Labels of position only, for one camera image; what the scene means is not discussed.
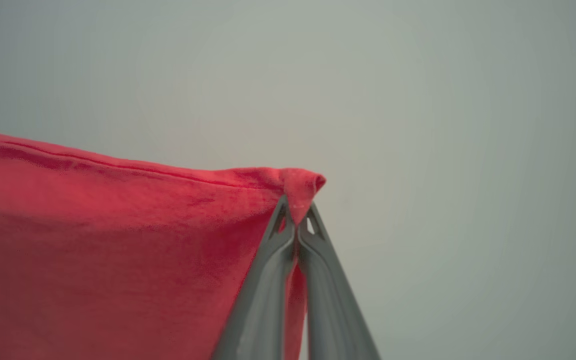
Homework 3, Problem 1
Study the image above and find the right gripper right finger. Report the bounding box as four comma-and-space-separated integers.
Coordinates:
295, 202, 382, 360

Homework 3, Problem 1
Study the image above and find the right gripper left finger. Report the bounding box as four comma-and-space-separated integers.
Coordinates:
211, 195, 297, 360

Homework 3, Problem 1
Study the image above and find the red garment with white stripes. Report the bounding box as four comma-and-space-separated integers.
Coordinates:
0, 131, 327, 360

